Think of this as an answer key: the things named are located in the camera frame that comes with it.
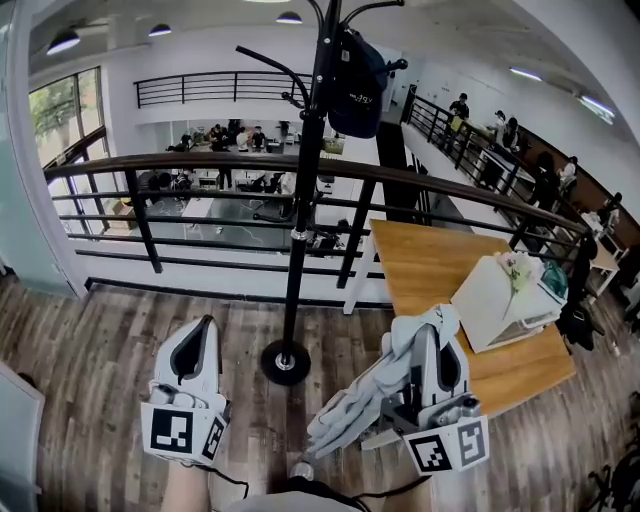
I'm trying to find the black office chair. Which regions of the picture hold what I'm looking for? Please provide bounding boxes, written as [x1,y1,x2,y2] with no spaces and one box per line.
[587,389,640,512]

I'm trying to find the frosted glass partition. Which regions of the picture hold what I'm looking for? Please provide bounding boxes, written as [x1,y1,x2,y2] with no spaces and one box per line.
[0,0,89,299]

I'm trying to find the white board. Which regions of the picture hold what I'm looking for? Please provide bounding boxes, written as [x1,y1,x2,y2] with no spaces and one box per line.
[0,360,47,512]

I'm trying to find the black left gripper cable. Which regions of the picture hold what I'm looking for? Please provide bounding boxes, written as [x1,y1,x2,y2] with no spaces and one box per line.
[192,462,250,501]

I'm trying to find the light grey garment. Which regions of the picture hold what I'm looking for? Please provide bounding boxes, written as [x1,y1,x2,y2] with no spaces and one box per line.
[305,304,461,460]

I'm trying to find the dark navy hanging bag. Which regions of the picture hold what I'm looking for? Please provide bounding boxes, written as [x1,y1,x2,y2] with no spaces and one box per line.
[327,24,389,140]

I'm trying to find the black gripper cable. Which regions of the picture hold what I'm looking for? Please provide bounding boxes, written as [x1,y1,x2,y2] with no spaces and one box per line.
[349,476,432,501]
[192,462,250,501]

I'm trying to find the person's grey shirt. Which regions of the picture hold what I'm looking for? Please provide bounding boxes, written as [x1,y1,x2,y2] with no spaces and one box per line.
[219,489,364,512]

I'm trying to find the person's left forearm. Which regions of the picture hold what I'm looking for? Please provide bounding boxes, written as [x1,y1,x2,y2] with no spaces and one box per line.
[159,462,214,512]

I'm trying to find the white artificial flowers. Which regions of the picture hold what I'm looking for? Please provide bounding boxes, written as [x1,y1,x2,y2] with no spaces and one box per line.
[494,251,537,321]

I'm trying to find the large window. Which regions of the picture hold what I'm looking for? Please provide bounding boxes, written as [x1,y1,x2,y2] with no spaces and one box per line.
[28,66,110,169]

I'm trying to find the wooden table with white frame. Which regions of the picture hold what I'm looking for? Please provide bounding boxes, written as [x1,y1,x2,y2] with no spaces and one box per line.
[343,218,577,417]

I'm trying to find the person's right forearm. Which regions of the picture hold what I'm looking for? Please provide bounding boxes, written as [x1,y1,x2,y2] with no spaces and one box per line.
[372,472,439,512]

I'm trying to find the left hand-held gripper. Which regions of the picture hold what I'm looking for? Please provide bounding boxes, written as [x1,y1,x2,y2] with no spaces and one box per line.
[141,314,232,467]

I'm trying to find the black coat rack stand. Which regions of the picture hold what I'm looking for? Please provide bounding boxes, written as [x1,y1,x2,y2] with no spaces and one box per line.
[234,0,409,387]

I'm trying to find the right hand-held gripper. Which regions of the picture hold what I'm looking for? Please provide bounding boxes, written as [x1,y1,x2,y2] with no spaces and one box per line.
[379,322,490,476]

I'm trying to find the black balcony railing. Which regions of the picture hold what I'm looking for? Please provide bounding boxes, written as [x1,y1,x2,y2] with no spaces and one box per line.
[133,71,314,109]

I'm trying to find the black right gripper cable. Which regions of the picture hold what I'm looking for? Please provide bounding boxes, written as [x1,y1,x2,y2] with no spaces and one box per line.
[349,476,432,501]

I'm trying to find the black hanging coat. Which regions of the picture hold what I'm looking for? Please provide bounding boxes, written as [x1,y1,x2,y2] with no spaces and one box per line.
[556,233,606,351]

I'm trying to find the wood-topped black railing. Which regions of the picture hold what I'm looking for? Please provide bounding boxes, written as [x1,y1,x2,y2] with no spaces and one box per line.
[43,152,594,291]

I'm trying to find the white box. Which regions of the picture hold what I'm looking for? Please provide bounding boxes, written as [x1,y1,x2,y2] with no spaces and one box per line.
[451,254,569,354]

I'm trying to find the teal bag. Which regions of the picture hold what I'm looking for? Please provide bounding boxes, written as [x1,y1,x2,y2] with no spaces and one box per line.
[541,259,570,301]

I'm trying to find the black walkway railing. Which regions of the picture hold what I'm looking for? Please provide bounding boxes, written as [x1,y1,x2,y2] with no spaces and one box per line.
[405,84,539,199]

